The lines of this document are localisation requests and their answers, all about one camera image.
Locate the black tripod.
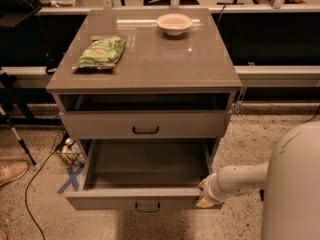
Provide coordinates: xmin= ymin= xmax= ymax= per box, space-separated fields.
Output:
xmin=0 ymin=71 xmax=36 ymax=165

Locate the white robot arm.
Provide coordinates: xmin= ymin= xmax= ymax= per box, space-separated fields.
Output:
xmin=197 ymin=121 xmax=320 ymax=240

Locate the grey drawer cabinet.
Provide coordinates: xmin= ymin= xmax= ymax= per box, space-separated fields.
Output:
xmin=45 ymin=7 xmax=243 ymax=158

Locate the black floor cable left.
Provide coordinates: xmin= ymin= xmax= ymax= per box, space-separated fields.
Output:
xmin=24 ymin=150 xmax=58 ymax=240

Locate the wire basket with bottles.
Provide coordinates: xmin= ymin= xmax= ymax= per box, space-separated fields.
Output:
xmin=51 ymin=130 xmax=86 ymax=166

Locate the grey drawer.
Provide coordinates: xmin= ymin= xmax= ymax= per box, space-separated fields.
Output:
xmin=66 ymin=139 xmax=216 ymax=212
xmin=60 ymin=111 xmax=231 ymax=139

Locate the tan shoe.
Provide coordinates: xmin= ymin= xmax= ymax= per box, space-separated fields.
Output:
xmin=0 ymin=162 xmax=29 ymax=186

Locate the black power cable right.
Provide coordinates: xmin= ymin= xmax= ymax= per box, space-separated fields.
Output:
xmin=306 ymin=105 xmax=320 ymax=124

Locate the blue tape cross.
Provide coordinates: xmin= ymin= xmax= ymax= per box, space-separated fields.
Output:
xmin=57 ymin=166 xmax=84 ymax=194

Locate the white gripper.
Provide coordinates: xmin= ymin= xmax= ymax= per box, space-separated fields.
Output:
xmin=196 ymin=173 xmax=223 ymax=208

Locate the white bowl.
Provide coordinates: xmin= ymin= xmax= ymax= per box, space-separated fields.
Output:
xmin=156 ymin=13 xmax=192 ymax=36

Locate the green chip bag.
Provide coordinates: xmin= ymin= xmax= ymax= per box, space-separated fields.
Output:
xmin=73 ymin=36 xmax=126 ymax=70

